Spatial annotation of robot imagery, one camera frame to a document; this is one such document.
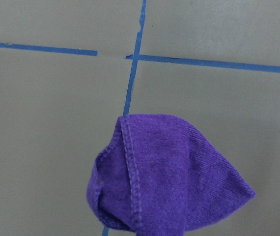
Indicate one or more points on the purple cloth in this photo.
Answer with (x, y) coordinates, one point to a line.
(159, 176)

